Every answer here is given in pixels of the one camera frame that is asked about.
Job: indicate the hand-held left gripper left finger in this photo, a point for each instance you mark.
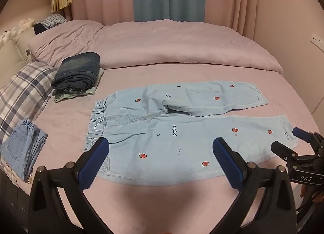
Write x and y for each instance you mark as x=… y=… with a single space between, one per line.
x=95 y=163

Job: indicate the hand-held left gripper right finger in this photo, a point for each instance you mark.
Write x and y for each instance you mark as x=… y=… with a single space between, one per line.
x=225 y=163

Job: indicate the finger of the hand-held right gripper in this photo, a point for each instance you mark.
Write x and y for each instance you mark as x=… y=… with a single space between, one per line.
x=282 y=149
x=302 y=134

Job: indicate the light blue strawberry pants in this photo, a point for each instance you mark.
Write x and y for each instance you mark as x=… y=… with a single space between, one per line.
x=177 y=135

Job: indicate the folded pale green cloth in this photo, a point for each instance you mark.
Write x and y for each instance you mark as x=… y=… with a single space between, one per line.
x=76 y=95

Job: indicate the folded blue jeans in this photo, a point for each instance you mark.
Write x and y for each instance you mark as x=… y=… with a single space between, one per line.
x=21 y=148

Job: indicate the folded dark denim jeans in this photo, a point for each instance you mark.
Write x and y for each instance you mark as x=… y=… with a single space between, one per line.
x=77 y=72

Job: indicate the plaid pillow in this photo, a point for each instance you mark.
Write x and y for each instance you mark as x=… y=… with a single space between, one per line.
x=24 y=89

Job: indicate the pink duvet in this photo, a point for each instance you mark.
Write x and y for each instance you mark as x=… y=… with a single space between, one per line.
x=157 y=44

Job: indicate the beige headboard cushion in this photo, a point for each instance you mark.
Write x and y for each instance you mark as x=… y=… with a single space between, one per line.
x=14 y=51

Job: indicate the blue striped pillow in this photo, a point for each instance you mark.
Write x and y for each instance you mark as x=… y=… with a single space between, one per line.
x=52 y=20

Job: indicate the white plush toy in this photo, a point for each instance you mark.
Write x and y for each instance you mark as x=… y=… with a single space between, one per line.
x=25 y=23
x=8 y=35

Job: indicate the white wall socket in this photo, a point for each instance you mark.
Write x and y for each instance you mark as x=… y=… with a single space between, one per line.
x=317 y=41

